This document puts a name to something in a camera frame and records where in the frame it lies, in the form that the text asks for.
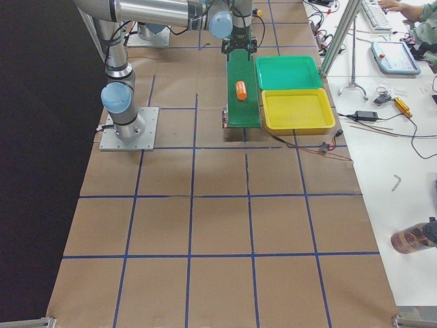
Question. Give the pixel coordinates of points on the black power adapter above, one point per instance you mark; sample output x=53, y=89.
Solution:
x=369, y=116

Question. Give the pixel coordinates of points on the metal claw rod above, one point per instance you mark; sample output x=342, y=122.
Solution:
x=352, y=85

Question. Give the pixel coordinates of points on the aluminium frame post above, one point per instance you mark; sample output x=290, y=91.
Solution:
x=346, y=20

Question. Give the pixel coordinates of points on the metal allen key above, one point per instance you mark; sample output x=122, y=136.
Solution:
x=397, y=183

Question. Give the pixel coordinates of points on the green plastic tray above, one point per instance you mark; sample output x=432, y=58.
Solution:
x=292, y=72

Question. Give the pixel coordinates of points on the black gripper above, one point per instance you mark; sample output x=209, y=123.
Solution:
x=240, y=36

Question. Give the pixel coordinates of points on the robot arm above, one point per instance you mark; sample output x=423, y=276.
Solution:
x=229, y=21
x=118, y=95

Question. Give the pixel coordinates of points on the blue teach pendant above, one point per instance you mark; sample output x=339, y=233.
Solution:
x=394, y=58

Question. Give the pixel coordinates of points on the person hand at keyboard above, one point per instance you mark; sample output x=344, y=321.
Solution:
x=392, y=5

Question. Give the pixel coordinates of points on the yellow plastic tray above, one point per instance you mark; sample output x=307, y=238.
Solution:
x=304, y=112

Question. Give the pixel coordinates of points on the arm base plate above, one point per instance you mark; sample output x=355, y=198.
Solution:
x=142, y=37
x=139, y=135

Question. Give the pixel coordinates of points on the green conveyor belt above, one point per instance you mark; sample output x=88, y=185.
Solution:
x=242, y=109

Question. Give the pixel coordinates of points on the white keyboard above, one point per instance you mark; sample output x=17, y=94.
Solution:
x=376, y=17

